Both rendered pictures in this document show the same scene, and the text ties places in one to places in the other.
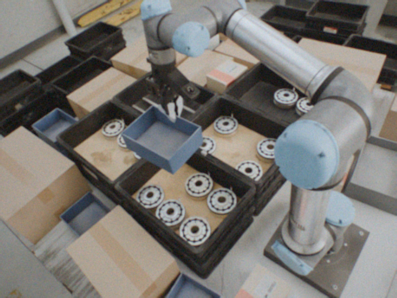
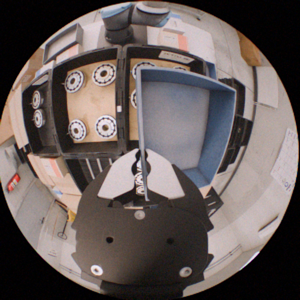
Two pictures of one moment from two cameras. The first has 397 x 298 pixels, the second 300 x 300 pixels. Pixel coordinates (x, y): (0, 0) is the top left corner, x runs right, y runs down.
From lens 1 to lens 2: 89 cm
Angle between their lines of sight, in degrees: 34
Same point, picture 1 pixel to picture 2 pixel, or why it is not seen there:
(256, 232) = not seen: hidden behind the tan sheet
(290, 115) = (46, 103)
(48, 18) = not seen: hidden behind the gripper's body
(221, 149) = (96, 114)
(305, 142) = not seen: outside the picture
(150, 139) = (178, 158)
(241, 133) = (74, 114)
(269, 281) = (165, 38)
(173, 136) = (156, 134)
